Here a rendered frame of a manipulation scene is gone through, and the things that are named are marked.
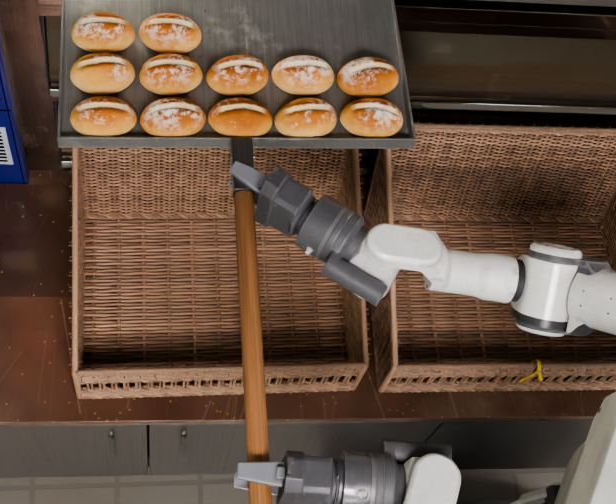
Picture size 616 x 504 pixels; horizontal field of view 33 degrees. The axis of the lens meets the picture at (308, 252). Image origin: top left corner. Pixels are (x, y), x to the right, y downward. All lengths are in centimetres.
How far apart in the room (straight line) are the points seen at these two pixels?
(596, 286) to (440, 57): 62
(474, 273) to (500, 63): 57
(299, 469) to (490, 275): 43
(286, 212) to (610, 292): 48
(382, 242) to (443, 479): 35
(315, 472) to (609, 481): 37
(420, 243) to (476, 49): 57
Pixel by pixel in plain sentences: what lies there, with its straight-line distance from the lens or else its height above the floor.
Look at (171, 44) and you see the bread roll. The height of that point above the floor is 121.
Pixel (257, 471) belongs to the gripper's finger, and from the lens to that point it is 140.
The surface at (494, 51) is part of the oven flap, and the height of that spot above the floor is 105.
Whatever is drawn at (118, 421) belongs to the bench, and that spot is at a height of 58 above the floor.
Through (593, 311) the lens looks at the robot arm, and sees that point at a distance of 156.
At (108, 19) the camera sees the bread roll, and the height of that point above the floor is 123.
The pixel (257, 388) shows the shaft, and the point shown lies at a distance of 146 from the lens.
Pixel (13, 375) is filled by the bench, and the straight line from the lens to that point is 213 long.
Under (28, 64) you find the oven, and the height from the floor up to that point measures 97.
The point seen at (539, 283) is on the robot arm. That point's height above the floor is 123.
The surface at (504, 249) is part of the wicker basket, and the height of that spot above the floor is 59.
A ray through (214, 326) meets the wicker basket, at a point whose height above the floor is 59.
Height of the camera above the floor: 259
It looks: 64 degrees down
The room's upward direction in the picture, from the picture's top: 18 degrees clockwise
